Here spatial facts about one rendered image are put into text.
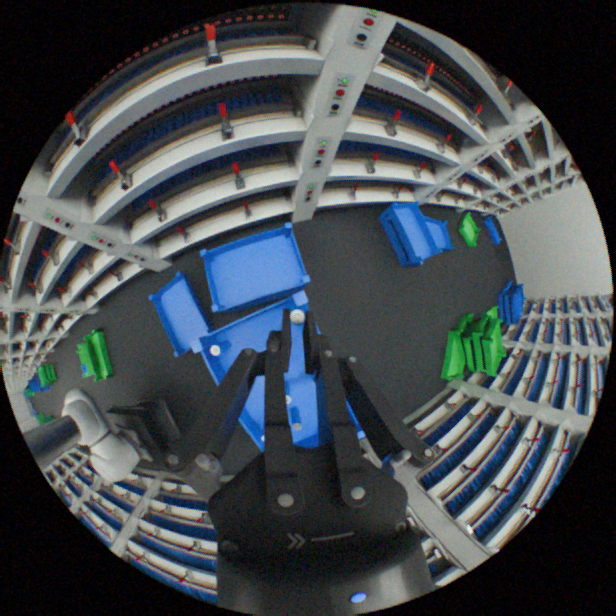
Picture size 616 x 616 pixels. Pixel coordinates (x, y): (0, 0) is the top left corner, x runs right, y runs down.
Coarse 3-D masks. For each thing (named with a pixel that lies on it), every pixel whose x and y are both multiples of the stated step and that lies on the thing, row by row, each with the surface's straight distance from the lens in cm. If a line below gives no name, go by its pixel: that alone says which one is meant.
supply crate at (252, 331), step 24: (264, 312) 34; (216, 336) 36; (240, 336) 35; (264, 336) 34; (216, 360) 36; (312, 384) 37; (288, 408) 39; (312, 408) 40; (312, 432) 43; (360, 432) 37
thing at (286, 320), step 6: (288, 312) 19; (282, 318) 18; (288, 318) 17; (282, 324) 16; (288, 324) 16; (282, 330) 15; (288, 330) 15; (282, 336) 14; (288, 336) 14; (288, 342) 14; (282, 348) 14; (288, 348) 14; (282, 354) 14; (288, 354) 14; (288, 360) 14; (288, 366) 15
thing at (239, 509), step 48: (240, 480) 8; (384, 480) 9; (240, 528) 8; (288, 528) 8; (336, 528) 8; (384, 528) 9; (240, 576) 7; (288, 576) 6; (336, 576) 6; (384, 576) 6
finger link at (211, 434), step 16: (240, 352) 13; (256, 352) 13; (240, 368) 12; (224, 384) 11; (240, 384) 11; (224, 400) 10; (240, 400) 11; (208, 416) 10; (224, 416) 9; (192, 432) 9; (208, 432) 9; (224, 432) 10; (176, 448) 9; (192, 448) 9; (208, 448) 9; (224, 448) 11; (176, 464) 9; (192, 464) 9
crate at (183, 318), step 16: (176, 288) 90; (192, 288) 84; (160, 304) 94; (176, 304) 89; (192, 304) 84; (176, 320) 88; (192, 320) 84; (208, 320) 80; (176, 336) 89; (192, 336) 84; (176, 352) 81
